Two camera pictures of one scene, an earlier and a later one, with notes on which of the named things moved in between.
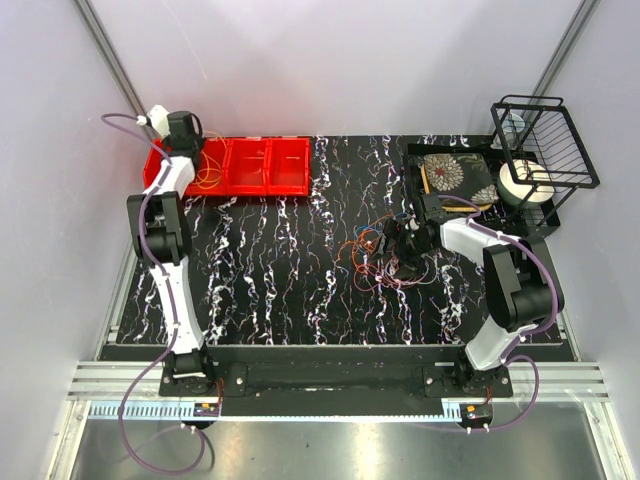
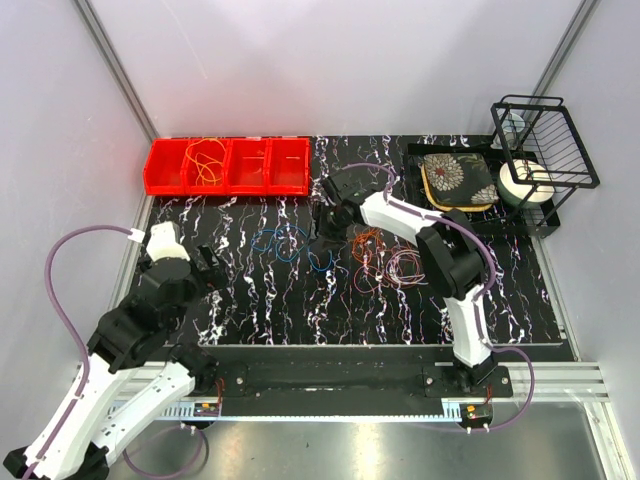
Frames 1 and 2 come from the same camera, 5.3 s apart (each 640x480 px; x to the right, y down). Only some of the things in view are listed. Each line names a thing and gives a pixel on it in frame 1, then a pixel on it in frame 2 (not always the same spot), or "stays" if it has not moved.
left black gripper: x=200 y=142 to x=207 y=253
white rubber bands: x=405 y=282 stays
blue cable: x=366 y=227 to x=277 y=254
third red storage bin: x=245 y=167 stays
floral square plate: x=464 y=175 stays
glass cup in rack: x=511 y=126 stays
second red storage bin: x=212 y=172 stays
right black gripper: x=412 y=266 to x=333 y=241
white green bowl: x=525 y=183 stays
